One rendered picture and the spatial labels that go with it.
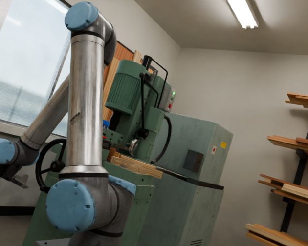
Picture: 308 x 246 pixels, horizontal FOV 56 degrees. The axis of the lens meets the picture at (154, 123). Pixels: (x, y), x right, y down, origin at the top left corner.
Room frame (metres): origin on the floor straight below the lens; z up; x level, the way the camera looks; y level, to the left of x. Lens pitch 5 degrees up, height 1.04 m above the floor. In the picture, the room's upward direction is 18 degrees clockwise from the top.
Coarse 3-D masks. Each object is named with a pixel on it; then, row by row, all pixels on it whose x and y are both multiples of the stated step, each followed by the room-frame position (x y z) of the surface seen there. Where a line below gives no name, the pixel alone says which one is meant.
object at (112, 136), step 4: (104, 128) 1.75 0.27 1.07; (104, 132) 1.75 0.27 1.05; (108, 132) 1.74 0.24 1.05; (112, 132) 1.75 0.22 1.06; (116, 132) 1.79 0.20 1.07; (108, 136) 1.73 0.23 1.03; (112, 136) 1.76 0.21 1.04; (116, 136) 1.79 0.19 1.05; (120, 136) 1.83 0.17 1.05; (108, 140) 1.73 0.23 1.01; (112, 140) 1.77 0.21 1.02; (116, 140) 1.81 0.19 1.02
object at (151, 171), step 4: (124, 160) 1.71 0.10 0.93; (128, 160) 1.69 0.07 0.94; (124, 164) 1.70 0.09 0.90; (128, 164) 1.69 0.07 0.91; (140, 164) 1.65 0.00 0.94; (148, 168) 1.63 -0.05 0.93; (152, 168) 1.62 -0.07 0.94; (148, 172) 1.63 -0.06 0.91; (152, 172) 1.62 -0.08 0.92; (156, 172) 1.60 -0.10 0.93; (160, 172) 1.59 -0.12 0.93; (156, 176) 1.60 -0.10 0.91; (160, 176) 1.60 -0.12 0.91
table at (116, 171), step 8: (56, 144) 1.75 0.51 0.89; (56, 152) 1.74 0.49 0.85; (64, 152) 1.71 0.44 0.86; (104, 168) 1.57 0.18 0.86; (112, 168) 1.55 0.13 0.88; (120, 168) 1.53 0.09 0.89; (120, 176) 1.52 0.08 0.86; (128, 176) 1.50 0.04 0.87; (136, 176) 1.48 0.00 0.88; (144, 176) 1.56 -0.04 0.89; (152, 176) 1.64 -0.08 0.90; (136, 184) 1.51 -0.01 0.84; (144, 184) 1.58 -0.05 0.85
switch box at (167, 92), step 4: (164, 88) 1.97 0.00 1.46; (168, 88) 1.96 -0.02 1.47; (172, 88) 1.96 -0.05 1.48; (164, 92) 1.97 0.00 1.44; (168, 92) 1.96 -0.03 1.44; (172, 92) 1.98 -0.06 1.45; (164, 96) 1.96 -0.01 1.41; (168, 96) 1.95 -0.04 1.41; (172, 96) 1.99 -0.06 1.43; (164, 100) 1.96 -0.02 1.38; (168, 100) 1.96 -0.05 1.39; (172, 100) 2.01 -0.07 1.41; (160, 104) 1.97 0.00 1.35; (164, 104) 1.96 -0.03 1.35; (168, 104) 1.98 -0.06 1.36; (172, 104) 2.03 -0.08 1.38; (160, 108) 1.97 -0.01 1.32; (164, 108) 1.95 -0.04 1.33; (168, 112) 2.03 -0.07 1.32
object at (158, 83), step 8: (160, 80) 1.91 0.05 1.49; (160, 88) 1.95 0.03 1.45; (152, 96) 1.90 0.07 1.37; (152, 104) 1.91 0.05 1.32; (144, 112) 1.91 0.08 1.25; (144, 120) 1.90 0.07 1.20; (136, 136) 1.91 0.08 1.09; (152, 136) 2.04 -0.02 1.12; (120, 152) 1.95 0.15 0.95; (128, 152) 1.92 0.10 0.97; (144, 160) 2.04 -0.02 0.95
